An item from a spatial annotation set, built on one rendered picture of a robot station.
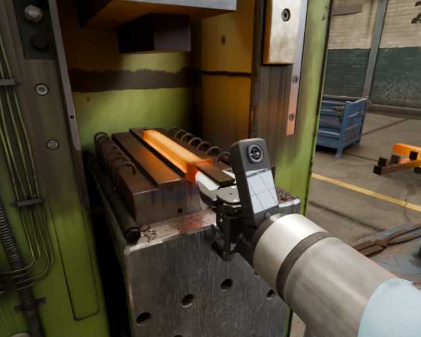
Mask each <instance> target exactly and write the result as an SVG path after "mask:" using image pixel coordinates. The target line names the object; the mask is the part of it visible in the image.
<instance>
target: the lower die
mask: <svg viewBox="0 0 421 337"><path fill-rule="evenodd" d="M141 128H145V129H147V130H156V131H158V132H159V133H161V134H163V135H164V136H165V137H167V138H169V139H171V140H172V141H174V142H175V143H177V144H179V145H180V146H181V147H183V148H185V149H187V150H188V151H190V152H191V153H193V154H195V155H196V156H197V157H199V158H201V159H207V158H211V159H212V160H213V165H214V166H216V167H217V168H219V169H221V170H222V171H227V172H229V173H232V168H231V167H229V166H228V165H226V164H224V163H223V162H221V161H219V162H216V159H215V158H214V157H212V156H210V155H208V156H206V153H205V152H203V151H201V150H200V149H199V151H197V150H196V147H195V146H193V145H191V146H189V145H188V143H187V142H186V141H184V142H181V138H179V137H176V138H175V137H174V135H173V134H172V133H170V134H168V131H167V130H165V129H163V128H151V129H149V128H148V127H139V128H129V132H120V133H113V134H112V137H110V138H111V139H112V140H113V141H114V142H115V143H116V145H117V146H118V147H119V148H120V150H121V151H122V152H123V153H124V155H125V156H127V157H128V158H129V160H130V162H131V163H132V164H134V166H135V167H136V175H133V171H132V167H131V166H129V167H127V165H124V166H121V167H120V169H119V178H120V188H121V194H122V196H123V200H124V202H125V203H126V205H127V206H128V208H129V210H130V212H131V214H132V215H133V217H134V219H135V220H136V222H137V224H138V226H141V225H146V224H149V223H154V222H157V221H161V220H165V219H169V218H172V217H177V216H180V215H184V214H187V213H191V212H195V211H200V210H202V208H201V206H200V199H199V192H198V189H197V187H196V181H192V182H190V181H188V180H187V175H186V169H185V168H184V167H182V166H181V165H179V164H178V163H177V162H176V161H175V160H173V159H172V158H170V157H169V156H168V155H167V154H165V153H164V152H162V151H161V150H160V149H159V148H158V147H156V146H155V145H153V144H152V143H151V142H150V141H149V140H147V139H146V138H144V137H143V136H142V135H141V134H139V133H138V132H136V131H135V129H141ZM179 209H182V213H178V210H179Z"/></svg>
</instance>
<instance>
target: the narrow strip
mask: <svg viewBox="0 0 421 337"><path fill-rule="evenodd" d="M48 3H49V11H50V15H51V22H52V27H53V34H54V38H55V45H56V50H57V57H58V61H59V68H60V73H61V80H62V84H63V91H64V96H65V102H66V107H67V115H68V118H69V126H70V130H71V134H72V142H73V145H74V146H75V148H76V150H81V148H80V140H79V136H78V128H77V123H76V115H75V111H74V103H73V99H72V91H71V87H70V82H69V75H68V70H67V63H66V58H65V51H64V46H63V39H62V34H61V26H60V22H59V14H58V10H57V2H56V0H48Z"/></svg>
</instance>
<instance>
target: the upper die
mask: <svg viewBox="0 0 421 337"><path fill-rule="evenodd" d="M76 3H77V8H78V17H79V23H80V28H86V29H115V30H117V29H119V28H121V27H124V26H126V25H129V24H131V23H134V22H135V21H138V20H140V19H143V18H145V17H148V16H150V15H152V14H153V15H171V16H180V17H190V22H194V21H199V20H201V19H206V18H209V17H214V16H217V15H222V14H225V13H230V12H233V11H236V6H237V0H76Z"/></svg>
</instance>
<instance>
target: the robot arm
mask: <svg viewBox="0 0 421 337"><path fill-rule="evenodd" d="M229 151H230V155H231V161H232V164H233V170H234V173H229V172H227V171H224V172H225V173H227V174H228V175H230V176H232V177H233V178H235V183H231V184H230V186H229V187H225V188H221V186H220V185H218V184H217V183H215V182H214V181H213V180H211V179H210V178H208V177H207V176H206V175H204V174H203V173H201V172H197V173H196V176H195V181H196V187H197V189H198V192H199V199H200V206H201V208H202V210H203V211H207V209H208V207H209V206H211V207H213V208H216V209H217V213H216V224H217V227H218V228H219V230H218V229H217V228H216V227H215V226H214V225H213V224H211V237H212V238H213V239H214V240H215V241H216V243H217V244H218V245H219V246H220V247H221V249H222V250H223V251H224V252H225V253H226V254H227V255H232V254H234V253H239V254H240V255H241V256H242V257H243V258H244V259H245V260H246V261H247V262H248V263H249V264H250V265H251V267H252V268H253V269H254V270H255V271H256V272H257V273H258V274H259V276H260V277H261V278H262V279H263V280H264V281H265V282H266V283H267V284H268V286H269V287H270V288H271V289H272V290H273V291H274V292H275V293H276V294H277V295H278V296H279V297H280V298H281V299H282V300H283V301H284V302H285V303H286V304H287V305H288V306H289V307H290V308H291V309H292V310H293V311H294V312H295V313H296V314H297V315H298V316H299V318H300V319H301V320H302V321H303V322H304V323H305V325H306V327H305V332H304V336H303V337H421V282H416V283H412V282H409V281H407V280H405V279H402V278H398V277H396V276H395V275H394V274H392V273H390V272H389V271H387V270H386V269H384V268H383V267H381V266H380V265H378V264H376V263H375V262H373V261H372V260H370V259H369V258H367V257H366V256H364V255H362V254H361V253H360V252H358V251H356V250H355V249H354V248H352V247H350V246H349V245H347V244H346V243H344V242H343V241H341V240H339V239H338V238H337V237H335V236H333V235H332V234H330V233H328V232H327V231H326V230H324V229H322V228H321V227H319V226H318V225H316V224H315V223H313V222H312V221H310V220H309V219H307V218H305V217H304V216H303V215H299V214H290V215H288V214H284V213H281V211H280V207H279V202H278V198H277V192H276V189H275V183H274V180H273V174H272V170H271V165H270V161H269V155H268V152H267V146H266V143H265V140H263V139H262V138H252V139H246V140H240V141H238V142H236V143H234V144H232V145H231V146H230V147H229ZM216 232H217V233H218V234H219V235H220V236H221V237H222V238H223V245H222V244H221V243H220V241H219V240H218V239H217V238H216ZM231 243H232V244H234V243H236V246H235V247H234V249H232V250H231Z"/></svg>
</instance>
